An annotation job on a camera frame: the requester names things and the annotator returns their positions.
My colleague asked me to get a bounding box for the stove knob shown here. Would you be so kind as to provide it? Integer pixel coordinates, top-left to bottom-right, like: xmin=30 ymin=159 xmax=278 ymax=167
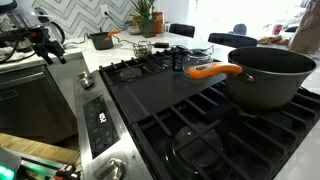
xmin=78 ymin=71 xmax=94 ymax=89
xmin=94 ymin=158 xmax=125 ymax=180

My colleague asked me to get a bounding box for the stainless steel dishwasher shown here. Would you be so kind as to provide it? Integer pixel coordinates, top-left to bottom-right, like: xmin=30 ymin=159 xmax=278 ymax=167
xmin=0 ymin=65 xmax=77 ymax=144

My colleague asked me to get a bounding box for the black chair back right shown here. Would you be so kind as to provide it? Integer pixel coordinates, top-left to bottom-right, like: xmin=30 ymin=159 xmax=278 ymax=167
xmin=208 ymin=33 xmax=258 ymax=48

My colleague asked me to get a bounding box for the rear stove knob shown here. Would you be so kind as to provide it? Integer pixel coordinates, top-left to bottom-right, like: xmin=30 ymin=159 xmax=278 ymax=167
xmin=78 ymin=71 xmax=94 ymax=89

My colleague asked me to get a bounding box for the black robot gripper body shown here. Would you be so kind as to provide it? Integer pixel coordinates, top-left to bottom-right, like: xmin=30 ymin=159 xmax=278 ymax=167
xmin=21 ymin=26 xmax=66 ymax=64

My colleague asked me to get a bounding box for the orange container on counter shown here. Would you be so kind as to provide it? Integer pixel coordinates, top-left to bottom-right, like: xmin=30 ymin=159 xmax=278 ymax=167
xmin=153 ymin=12 xmax=164 ymax=34

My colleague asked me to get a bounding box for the brown paper bag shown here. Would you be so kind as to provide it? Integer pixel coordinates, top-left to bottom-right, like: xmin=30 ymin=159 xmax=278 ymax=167
xmin=289 ymin=0 xmax=320 ymax=54

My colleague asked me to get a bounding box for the small grey pot orange handle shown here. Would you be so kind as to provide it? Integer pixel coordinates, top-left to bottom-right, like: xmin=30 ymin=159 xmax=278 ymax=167
xmin=89 ymin=30 xmax=120 ymax=50

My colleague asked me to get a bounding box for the black chair back left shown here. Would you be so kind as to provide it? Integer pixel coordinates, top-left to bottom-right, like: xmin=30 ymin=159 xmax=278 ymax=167
xmin=169 ymin=23 xmax=195 ymax=38

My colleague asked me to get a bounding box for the grey pot with orange handle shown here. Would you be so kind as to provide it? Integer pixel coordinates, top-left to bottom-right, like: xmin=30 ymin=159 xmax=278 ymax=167
xmin=187 ymin=47 xmax=317 ymax=111

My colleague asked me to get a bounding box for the potted green plant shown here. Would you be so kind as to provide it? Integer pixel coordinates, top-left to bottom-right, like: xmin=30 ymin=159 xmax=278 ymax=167
xmin=131 ymin=0 xmax=156 ymax=38

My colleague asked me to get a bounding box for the front stove knob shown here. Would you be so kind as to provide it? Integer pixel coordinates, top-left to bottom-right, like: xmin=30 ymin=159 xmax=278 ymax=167
xmin=94 ymin=158 xmax=125 ymax=180

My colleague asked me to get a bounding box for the black chair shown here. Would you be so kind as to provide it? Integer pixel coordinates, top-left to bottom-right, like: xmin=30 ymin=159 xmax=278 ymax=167
xmin=208 ymin=33 xmax=258 ymax=48
xmin=169 ymin=23 xmax=195 ymax=38

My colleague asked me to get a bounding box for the small glass jar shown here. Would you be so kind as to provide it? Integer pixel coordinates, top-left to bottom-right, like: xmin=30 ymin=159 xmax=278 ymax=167
xmin=133 ymin=41 xmax=152 ymax=58

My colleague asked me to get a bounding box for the glass coffee carafe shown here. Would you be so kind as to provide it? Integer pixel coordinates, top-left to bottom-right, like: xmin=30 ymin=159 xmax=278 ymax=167
xmin=172 ymin=46 xmax=214 ymax=75

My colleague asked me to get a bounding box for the electric kettle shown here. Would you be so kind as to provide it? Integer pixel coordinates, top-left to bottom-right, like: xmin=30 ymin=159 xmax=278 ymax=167
xmin=35 ymin=7 xmax=65 ymax=44

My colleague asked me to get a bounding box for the stainless steel gas stove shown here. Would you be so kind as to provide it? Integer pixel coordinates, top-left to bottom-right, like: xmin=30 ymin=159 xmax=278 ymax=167
xmin=75 ymin=48 xmax=320 ymax=180

